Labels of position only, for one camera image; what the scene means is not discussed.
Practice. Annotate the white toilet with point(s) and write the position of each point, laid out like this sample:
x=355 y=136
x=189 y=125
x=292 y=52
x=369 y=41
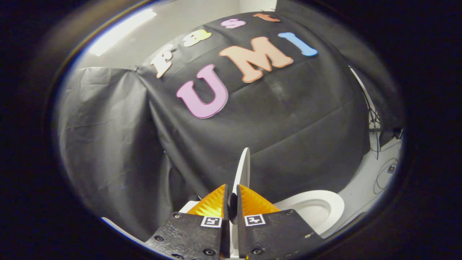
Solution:
x=325 y=202

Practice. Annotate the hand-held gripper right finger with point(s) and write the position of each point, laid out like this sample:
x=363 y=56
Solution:
x=274 y=234

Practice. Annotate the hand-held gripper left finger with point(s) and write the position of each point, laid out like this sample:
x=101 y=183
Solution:
x=195 y=236

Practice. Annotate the black backdrop cloth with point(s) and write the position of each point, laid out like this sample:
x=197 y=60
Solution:
x=288 y=119

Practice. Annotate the black tripod stand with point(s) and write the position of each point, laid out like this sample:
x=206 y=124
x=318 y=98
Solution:
x=375 y=122

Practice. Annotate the white toilet lid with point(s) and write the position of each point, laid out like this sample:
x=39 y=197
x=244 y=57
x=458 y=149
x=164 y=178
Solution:
x=242 y=169

